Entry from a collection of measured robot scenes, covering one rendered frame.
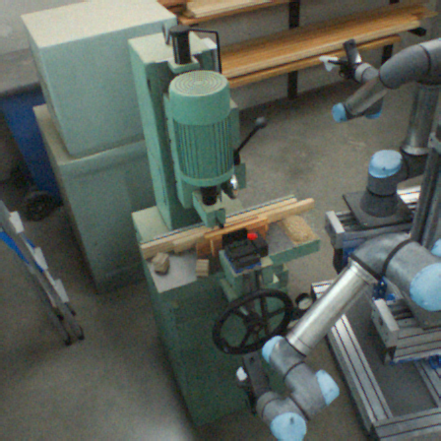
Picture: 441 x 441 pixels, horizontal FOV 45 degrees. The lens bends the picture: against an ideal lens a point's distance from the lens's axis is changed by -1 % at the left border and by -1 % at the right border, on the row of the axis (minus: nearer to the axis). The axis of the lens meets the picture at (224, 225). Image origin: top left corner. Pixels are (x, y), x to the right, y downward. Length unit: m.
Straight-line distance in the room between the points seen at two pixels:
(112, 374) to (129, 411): 0.23
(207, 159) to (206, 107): 0.17
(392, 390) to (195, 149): 1.34
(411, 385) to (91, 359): 1.51
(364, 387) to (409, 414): 0.20
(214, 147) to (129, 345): 1.47
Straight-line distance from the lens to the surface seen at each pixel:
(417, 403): 2.37
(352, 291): 1.38
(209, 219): 1.77
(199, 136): 1.55
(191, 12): 3.51
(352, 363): 2.40
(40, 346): 2.93
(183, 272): 1.80
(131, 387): 2.65
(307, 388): 1.36
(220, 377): 2.24
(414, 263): 1.31
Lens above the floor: 2.18
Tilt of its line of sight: 41 degrees down
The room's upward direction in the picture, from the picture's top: 4 degrees counter-clockwise
